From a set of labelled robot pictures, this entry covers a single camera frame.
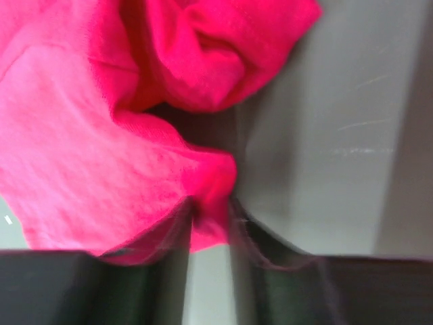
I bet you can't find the pink t-shirt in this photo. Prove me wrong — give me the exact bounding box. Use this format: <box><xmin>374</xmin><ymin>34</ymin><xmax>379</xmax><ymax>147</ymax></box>
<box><xmin>1</xmin><ymin>1</ymin><xmax>321</xmax><ymax>265</ymax></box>

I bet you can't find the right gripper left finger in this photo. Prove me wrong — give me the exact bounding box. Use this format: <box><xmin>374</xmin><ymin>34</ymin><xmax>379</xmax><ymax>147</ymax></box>
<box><xmin>1</xmin><ymin>199</ymin><xmax>195</xmax><ymax>324</ymax></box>

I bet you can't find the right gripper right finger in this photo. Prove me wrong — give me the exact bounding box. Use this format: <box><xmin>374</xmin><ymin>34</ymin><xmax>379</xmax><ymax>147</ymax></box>
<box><xmin>229</xmin><ymin>199</ymin><xmax>432</xmax><ymax>325</ymax></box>

